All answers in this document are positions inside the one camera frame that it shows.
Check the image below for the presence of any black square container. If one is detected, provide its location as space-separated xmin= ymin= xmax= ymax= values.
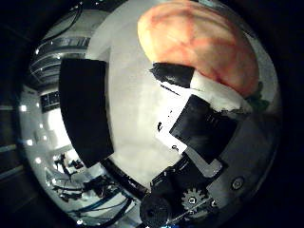
xmin=58 ymin=57 xmax=115 ymax=169

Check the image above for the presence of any orange and cream knitted toy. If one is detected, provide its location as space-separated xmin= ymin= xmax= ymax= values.
xmin=136 ymin=0 xmax=270 ymax=110

